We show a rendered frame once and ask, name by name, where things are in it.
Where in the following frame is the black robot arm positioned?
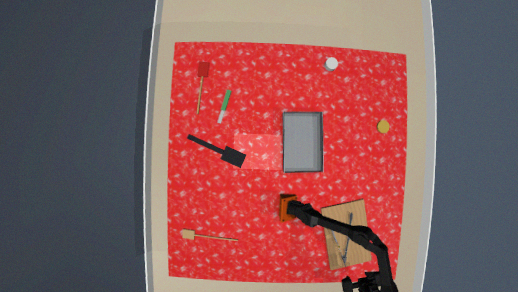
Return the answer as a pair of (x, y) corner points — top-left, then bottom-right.
(286, 200), (399, 292)

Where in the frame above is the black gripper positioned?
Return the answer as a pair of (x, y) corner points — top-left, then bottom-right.
(342, 271), (381, 292)

